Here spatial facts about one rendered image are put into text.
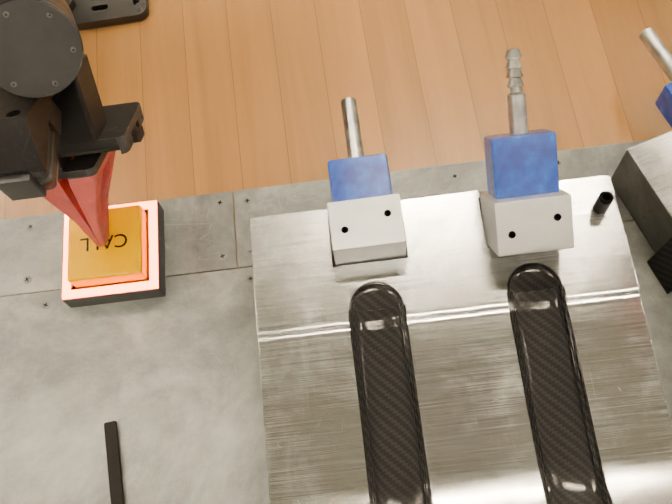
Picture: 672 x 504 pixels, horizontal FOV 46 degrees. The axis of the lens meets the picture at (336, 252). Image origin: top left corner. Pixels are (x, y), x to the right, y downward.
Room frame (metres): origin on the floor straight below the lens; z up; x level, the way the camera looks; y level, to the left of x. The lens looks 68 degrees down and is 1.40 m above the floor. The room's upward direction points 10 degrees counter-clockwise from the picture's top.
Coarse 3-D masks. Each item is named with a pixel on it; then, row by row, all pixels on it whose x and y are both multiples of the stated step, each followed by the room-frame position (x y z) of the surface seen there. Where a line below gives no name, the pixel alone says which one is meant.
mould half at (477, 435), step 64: (576, 192) 0.22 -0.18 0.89; (256, 256) 0.22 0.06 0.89; (320, 256) 0.21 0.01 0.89; (448, 256) 0.19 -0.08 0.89; (512, 256) 0.18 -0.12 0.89; (576, 256) 0.17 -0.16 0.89; (256, 320) 0.17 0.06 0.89; (320, 320) 0.16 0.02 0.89; (448, 320) 0.15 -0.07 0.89; (576, 320) 0.13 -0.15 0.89; (640, 320) 0.12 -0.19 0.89; (320, 384) 0.12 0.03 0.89; (448, 384) 0.10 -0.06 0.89; (512, 384) 0.10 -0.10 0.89; (640, 384) 0.08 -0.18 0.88; (320, 448) 0.08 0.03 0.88; (448, 448) 0.06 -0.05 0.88; (512, 448) 0.06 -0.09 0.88; (640, 448) 0.04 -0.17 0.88
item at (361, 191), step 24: (360, 144) 0.29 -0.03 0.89; (336, 168) 0.27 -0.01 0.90; (360, 168) 0.26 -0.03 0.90; (384, 168) 0.26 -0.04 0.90; (336, 192) 0.25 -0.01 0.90; (360, 192) 0.24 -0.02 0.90; (384, 192) 0.24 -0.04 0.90; (336, 216) 0.22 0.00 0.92; (360, 216) 0.22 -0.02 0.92; (384, 216) 0.22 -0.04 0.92; (336, 240) 0.21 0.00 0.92; (360, 240) 0.20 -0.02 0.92; (384, 240) 0.20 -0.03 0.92; (336, 264) 0.20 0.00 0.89
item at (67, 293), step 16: (144, 208) 0.31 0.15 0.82; (64, 224) 0.30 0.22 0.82; (64, 240) 0.29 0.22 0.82; (64, 256) 0.28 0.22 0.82; (64, 272) 0.26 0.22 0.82; (64, 288) 0.25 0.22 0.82; (96, 288) 0.24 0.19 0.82; (112, 288) 0.24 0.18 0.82; (128, 288) 0.24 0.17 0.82; (144, 288) 0.24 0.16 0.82
